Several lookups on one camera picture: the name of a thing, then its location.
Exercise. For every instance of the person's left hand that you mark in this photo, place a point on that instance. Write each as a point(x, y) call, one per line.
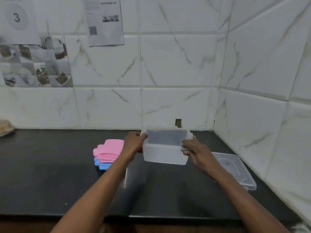
point(132, 145)

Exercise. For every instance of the person's right hand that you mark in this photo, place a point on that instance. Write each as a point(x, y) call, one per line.
point(198, 154)

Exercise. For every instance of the blue silicone glove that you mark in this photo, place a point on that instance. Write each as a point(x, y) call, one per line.
point(103, 168)
point(104, 165)

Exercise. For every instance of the clear plastic lid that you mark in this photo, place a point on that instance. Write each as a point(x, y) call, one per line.
point(233, 167)

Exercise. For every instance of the person's right forearm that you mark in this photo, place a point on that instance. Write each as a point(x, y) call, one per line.
point(245, 203)

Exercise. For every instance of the person's left forearm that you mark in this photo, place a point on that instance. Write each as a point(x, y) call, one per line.
point(92, 198)

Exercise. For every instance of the brown wooden cabinet door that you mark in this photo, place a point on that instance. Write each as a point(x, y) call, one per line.
point(170, 228)
point(26, 226)

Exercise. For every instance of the paper sheet with square code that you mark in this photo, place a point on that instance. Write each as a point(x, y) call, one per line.
point(104, 33)

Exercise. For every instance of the plastic bag of snacks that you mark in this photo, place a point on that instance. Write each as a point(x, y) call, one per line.
point(6, 128)

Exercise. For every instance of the paper sheet with circle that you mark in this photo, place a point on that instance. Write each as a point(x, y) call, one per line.
point(19, 31)

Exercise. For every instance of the coffee print wall tile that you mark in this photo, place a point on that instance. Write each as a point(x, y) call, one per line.
point(36, 67)

